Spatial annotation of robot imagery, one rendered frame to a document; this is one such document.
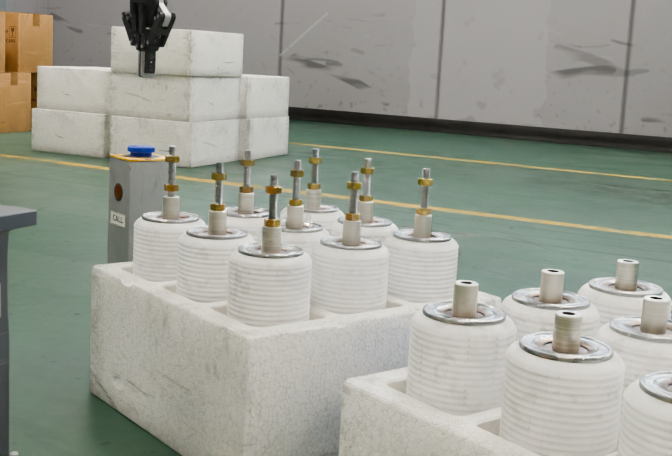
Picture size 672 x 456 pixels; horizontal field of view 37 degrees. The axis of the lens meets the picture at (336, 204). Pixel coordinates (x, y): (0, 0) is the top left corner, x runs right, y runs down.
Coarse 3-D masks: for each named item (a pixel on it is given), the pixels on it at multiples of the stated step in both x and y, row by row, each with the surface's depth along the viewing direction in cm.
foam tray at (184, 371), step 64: (128, 320) 127; (192, 320) 114; (320, 320) 113; (384, 320) 117; (128, 384) 128; (192, 384) 115; (256, 384) 107; (320, 384) 112; (192, 448) 116; (256, 448) 108; (320, 448) 114
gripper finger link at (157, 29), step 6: (162, 12) 140; (156, 18) 140; (162, 18) 140; (174, 18) 141; (156, 24) 140; (156, 30) 141; (162, 30) 141; (168, 30) 142; (150, 36) 142; (162, 36) 143; (168, 36) 143; (150, 42) 142; (162, 42) 143
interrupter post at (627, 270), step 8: (624, 264) 104; (632, 264) 104; (616, 272) 105; (624, 272) 104; (632, 272) 104; (616, 280) 105; (624, 280) 104; (632, 280) 104; (616, 288) 105; (624, 288) 104; (632, 288) 104
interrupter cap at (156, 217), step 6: (144, 216) 131; (150, 216) 132; (156, 216) 133; (180, 216) 134; (186, 216) 134; (192, 216) 134; (198, 216) 134; (156, 222) 129; (162, 222) 129; (168, 222) 129; (174, 222) 129; (180, 222) 130; (186, 222) 130; (192, 222) 131
